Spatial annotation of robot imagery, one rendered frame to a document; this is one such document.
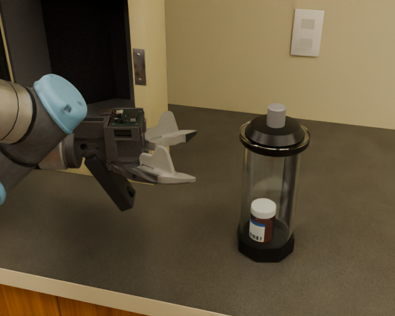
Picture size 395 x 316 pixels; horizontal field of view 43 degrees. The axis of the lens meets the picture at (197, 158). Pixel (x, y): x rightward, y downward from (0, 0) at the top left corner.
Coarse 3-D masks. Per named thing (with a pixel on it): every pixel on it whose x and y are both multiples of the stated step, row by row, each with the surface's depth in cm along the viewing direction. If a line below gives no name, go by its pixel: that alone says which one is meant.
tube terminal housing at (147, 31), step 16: (128, 0) 86; (144, 0) 86; (160, 0) 94; (0, 16) 95; (144, 16) 87; (160, 16) 95; (144, 32) 89; (160, 32) 96; (144, 48) 90; (160, 48) 97; (160, 64) 99; (160, 80) 100; (144, 96) 95; (160, 96) 101; (144, 112) 97; (160, 112) 103
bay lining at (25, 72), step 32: (0, 0) 93; (32, 0) 103; (64, 0) 108; (96, 0) 112; (32, 32) 104; (64, 32) 111; (96, 32) 115; (128, 32) 114; (32, 64) 106; (64, 64) 115; (96, 64) 118; (128, 64) 119; (96, 96) 122; (128, 96) 124
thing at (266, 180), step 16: (240, 128) 79; (304, 128) 79; (256, 144) 74; (304, 144) 75; (256, 160) 76; (272, 160) 75; (288, 160) 75; (256, 176) 78; (272, 176) 76; (288, 176) 77; (256, 192) 79; (272, 192) 78; (288, 192) 79; (256, 208) 80; (272, 208) 79; (288, 208) 81; (240, 224) 86; (256, 224) 82; (272, 224) 81; (288, 224) 83; (256, 240) 83; (272, 240) 83; (288, 240) 85
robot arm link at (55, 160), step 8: (64, 144) 76; (56, 152) 75; (64, 152) 76; (48, 160) 76; (56, 160) 76; (64, 160) 77; (40, 168) 78; (48, 168) 78; (56, 168) 77; (64, 168) 78
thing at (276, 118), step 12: (276, 108) 75; (252, 120) 78; (264, 120) 78; (276, 120) 75; (288, 120) 78; (252, 132) 76; (264, 132) 74; (276, 132) 74; (288, 132) 74; (300, 132) 76; (264, 144) 74; (276, 144) 74; (288, 144) 74
